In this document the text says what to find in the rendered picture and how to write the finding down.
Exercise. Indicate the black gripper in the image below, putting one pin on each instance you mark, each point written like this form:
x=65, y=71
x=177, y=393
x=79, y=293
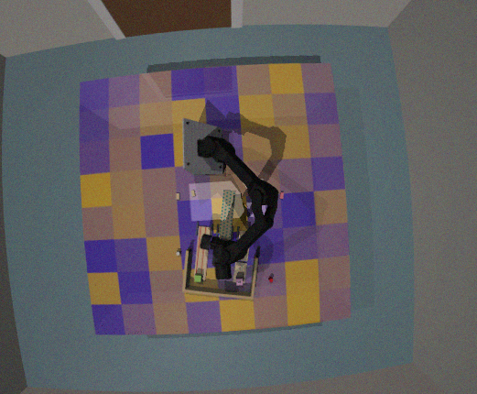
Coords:
x=206, y=240

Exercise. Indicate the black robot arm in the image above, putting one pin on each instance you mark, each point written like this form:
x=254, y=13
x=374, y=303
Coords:
x=260, y=192

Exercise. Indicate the beige strip with teal polka dots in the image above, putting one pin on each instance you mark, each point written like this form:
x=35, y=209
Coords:
x=226, y=215

